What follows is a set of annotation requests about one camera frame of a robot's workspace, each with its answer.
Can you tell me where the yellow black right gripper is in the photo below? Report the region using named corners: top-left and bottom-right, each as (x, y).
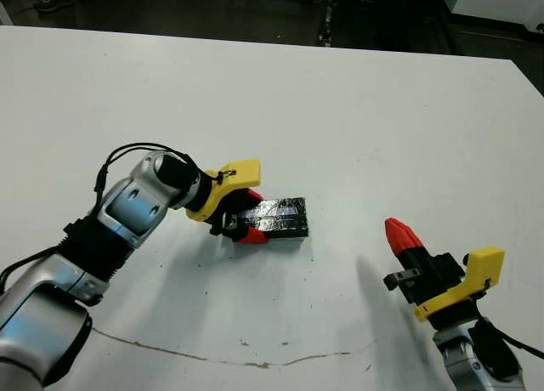
top-left (382, 218), bottom-right (506, 331)

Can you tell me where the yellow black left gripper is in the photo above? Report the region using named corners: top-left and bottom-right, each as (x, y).
top-left (185, 158), bottom-right (269, 245)

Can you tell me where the black shiny box lid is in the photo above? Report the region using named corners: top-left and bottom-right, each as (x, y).
top-left (237, 196), bottom-right (310, 242)

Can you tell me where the dark shoe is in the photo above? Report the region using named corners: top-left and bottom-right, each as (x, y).
top-left (33, 0), bottom-right (73, 14)

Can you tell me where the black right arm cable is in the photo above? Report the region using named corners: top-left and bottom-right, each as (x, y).
top-left (475, 314), bottom-right (544, 360)

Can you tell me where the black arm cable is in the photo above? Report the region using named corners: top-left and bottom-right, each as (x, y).
top-left (0, 142), bottom-right (224, 294)
top-left (475, 314), bottom-right (544, 360)

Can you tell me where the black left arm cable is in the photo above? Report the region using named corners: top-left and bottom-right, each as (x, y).
top-left (0, 142), bottom-right (224, 294)

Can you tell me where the black metal rack post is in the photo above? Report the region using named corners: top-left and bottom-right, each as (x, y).
top-left (318, 0), bottom-right (339, 48)

